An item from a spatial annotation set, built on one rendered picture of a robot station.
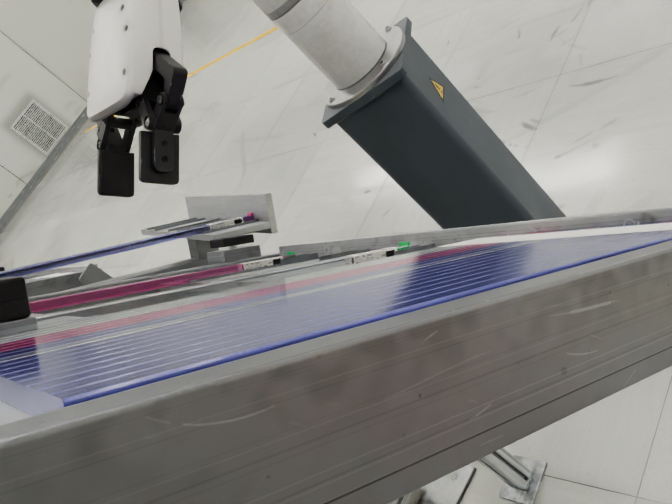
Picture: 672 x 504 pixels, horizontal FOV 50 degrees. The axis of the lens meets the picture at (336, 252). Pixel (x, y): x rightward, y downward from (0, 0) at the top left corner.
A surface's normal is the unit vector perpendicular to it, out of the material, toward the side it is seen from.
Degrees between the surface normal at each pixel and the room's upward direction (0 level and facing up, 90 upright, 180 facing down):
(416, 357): 90
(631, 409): 0
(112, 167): 90
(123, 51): 33
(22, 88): 90
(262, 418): 90
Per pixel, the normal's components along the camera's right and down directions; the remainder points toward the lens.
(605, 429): -0.66, -0.58
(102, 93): -0.79, -0.05
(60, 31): 0.61, -0.05
